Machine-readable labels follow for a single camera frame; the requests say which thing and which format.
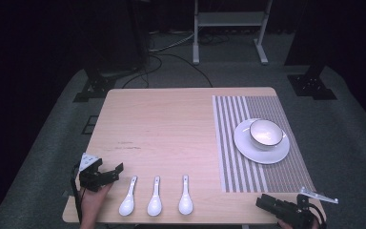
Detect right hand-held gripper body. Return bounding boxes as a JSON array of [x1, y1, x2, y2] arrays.
[[274, 186, 339, 229]]

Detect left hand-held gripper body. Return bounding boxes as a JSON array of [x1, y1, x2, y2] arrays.
[[78, 152, 116, 193]]

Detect person's right hand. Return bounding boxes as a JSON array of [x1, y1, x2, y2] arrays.
[[277, 219, 319, 229]]

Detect person's left hand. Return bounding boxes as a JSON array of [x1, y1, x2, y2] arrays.
[[79, 182, 114, 229]]

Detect grey striped placemat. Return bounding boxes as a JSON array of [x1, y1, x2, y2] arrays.
[[212, 94, 316, 194]]

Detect white ceramic spoon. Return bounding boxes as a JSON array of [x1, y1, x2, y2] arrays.
[[177, 174, 194, 217], [118, 175, 139, 218], [147, 176, 163, 218]]

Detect dark floor hatch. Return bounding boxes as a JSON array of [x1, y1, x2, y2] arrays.
[[81, 114, 100, 135]]

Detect white round plate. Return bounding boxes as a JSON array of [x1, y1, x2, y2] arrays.
[[233, 117, 291, 165]]

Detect white bowl with dark rim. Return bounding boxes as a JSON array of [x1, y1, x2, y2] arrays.
[[249, 118, 284, 151]]

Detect black stand base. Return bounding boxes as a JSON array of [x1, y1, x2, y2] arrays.
[[286, 61, 338, 101], [72, 65, 119, 104]]

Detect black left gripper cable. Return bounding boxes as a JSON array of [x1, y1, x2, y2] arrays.
[[70, 161, 84, 224]]

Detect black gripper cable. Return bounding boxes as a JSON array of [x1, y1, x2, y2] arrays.
[[70, 161, 84, 224], [307, 201, 329, 229]]

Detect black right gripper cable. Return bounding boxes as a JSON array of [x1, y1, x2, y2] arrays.
[[307, 201, 329, 229]]

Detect black floor cable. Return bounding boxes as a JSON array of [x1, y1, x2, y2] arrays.
[[121, 52, 214, 90]]

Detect grey floor cable bundle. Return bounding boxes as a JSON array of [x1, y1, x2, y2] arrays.
[[148, 30, 195, 53]]

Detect white metal stand frame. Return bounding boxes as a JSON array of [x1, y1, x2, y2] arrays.
[[192, 0, 274, 66]]

